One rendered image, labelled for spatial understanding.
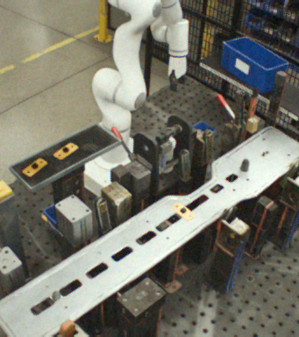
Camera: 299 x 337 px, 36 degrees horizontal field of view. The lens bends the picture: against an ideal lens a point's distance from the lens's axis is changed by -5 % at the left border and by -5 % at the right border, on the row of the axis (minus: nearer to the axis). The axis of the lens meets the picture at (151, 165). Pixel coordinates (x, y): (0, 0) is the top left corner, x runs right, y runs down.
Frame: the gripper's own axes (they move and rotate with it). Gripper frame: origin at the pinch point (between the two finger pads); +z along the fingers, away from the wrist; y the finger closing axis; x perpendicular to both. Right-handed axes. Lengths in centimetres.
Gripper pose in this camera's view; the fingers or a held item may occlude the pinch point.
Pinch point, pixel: (177, 85)
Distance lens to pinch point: 221.7
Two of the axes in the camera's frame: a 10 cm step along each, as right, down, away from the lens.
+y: -4.6, 4.8, -7.5
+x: 8.9, 2.4, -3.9
